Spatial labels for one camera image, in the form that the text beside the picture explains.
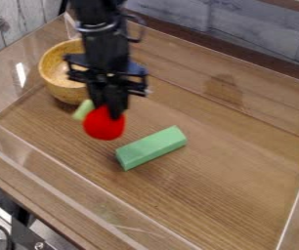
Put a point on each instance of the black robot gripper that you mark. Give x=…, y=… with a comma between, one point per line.
x=104, y=66

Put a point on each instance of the red plush fruit green leaf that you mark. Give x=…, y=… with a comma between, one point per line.
x=99, y=124

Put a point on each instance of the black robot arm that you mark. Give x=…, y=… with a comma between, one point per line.
x=103, y=14

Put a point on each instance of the light wooden bowl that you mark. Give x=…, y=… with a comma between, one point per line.
x=68, y=91

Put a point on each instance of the green rectangular foam block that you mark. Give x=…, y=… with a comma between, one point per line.
x=151, y=147

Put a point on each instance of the black metal stand base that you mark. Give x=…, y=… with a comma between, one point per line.
x=27, y=239

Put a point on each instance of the clear acrylic corner bracket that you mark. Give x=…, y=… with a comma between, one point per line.
x=73, y=33

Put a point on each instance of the clear acrylic tray enclosure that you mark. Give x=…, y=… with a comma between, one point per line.
x=201, y=176

